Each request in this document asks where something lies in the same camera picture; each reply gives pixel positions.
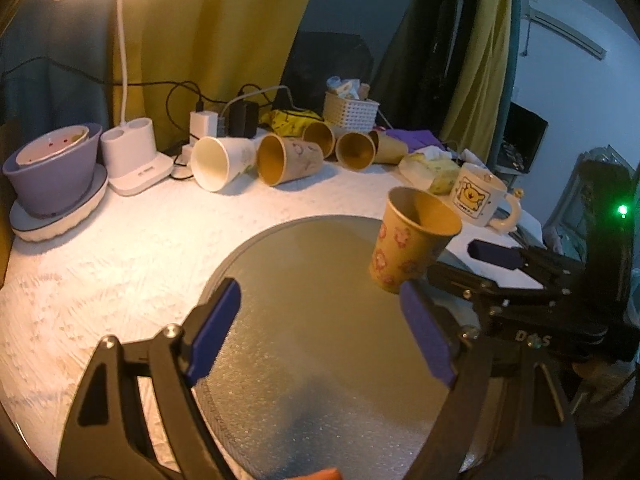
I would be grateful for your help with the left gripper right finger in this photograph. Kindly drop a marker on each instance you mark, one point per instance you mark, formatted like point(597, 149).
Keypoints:
point(477, 372)

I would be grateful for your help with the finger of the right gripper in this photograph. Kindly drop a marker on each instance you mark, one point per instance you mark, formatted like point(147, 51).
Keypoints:
point(479, 290)
point(545, 267)

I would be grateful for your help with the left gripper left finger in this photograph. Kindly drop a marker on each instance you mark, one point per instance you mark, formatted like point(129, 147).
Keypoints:
point(181, 355)

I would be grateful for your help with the brown flower paper cup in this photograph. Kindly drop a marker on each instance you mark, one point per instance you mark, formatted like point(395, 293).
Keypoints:
point(416, 228)

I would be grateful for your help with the plain brown paper cup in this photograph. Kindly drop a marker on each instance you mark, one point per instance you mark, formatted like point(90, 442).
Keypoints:
point(322, 134)
point(355, 151)

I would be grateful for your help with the white paper cup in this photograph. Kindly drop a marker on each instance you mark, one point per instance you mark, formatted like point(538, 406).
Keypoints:
point(215, 162)

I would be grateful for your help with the brown cartoon paper cup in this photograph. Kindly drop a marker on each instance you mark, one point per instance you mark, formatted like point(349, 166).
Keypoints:
point(280, 160)

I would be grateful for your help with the person left hand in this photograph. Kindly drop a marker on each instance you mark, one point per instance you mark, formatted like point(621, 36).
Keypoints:
point(324, 474)

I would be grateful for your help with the white bear mug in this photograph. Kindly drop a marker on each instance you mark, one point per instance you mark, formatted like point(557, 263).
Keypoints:
point(476, 195)

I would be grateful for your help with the yellow tissue pack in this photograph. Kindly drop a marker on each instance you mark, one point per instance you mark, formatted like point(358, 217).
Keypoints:
point(430, 169)

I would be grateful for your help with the black monitor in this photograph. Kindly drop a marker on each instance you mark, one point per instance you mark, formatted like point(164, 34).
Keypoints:
point(522, 137)

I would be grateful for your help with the round grey placemat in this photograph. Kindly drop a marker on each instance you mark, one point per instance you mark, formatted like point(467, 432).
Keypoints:
point(319, 368)

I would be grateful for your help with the purple cloth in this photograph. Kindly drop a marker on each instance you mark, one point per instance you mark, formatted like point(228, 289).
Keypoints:
point(415, 139)

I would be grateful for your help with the yellow curtain right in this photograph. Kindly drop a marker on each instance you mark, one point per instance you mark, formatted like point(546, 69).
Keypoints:
point(472, 117)

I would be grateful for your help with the yellow curtain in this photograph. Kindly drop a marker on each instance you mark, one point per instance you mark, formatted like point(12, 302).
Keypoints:
point(472, 117)
point(218, 44)

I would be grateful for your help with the white desk lamp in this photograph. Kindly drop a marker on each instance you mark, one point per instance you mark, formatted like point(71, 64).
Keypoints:
point(132, 160)

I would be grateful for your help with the purple bowl with lid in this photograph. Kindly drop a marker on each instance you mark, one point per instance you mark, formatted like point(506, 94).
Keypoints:
point(51, 174)

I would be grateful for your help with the white perforated basket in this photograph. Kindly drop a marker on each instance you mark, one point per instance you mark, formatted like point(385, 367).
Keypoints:
point(350, 114)

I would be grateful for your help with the white usb charger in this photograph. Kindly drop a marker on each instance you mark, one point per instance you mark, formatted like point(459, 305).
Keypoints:
point(202, 124)

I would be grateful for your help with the black power adapter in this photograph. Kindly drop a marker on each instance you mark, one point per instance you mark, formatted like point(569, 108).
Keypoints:
point(243, 119)

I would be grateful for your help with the yellow snack bag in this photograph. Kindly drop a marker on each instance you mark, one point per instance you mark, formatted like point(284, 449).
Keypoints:
point(289, 123)

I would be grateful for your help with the yellow curtain left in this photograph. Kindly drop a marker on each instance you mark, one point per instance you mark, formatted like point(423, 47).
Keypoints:
point(218, 44)

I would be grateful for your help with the wall air conditioner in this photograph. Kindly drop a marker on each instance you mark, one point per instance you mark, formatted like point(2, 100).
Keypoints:
point(563, 30)

